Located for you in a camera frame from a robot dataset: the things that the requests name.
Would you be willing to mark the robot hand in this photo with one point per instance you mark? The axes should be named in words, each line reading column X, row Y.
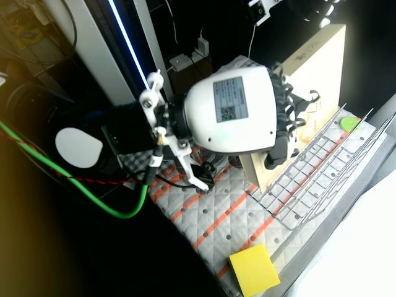
column 232, row 108
column 309, row 9

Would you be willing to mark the wooden board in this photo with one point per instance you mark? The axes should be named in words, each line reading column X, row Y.
column 321, row 62

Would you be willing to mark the white power box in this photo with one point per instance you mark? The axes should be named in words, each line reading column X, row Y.
column 180, row 62

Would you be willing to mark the white plug adapter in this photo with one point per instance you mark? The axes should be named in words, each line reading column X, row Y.
column 203, row 44

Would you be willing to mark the white quilt with orange stripes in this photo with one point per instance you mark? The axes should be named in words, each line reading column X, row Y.
column 222, row 210

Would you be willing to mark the green disc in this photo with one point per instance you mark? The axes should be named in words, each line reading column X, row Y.
column 349, row 123

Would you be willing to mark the white pillar with blue light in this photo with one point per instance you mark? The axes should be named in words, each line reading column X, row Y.
column 102, row 46

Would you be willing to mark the yellow block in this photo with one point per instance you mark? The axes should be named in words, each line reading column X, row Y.
column 253, row 269

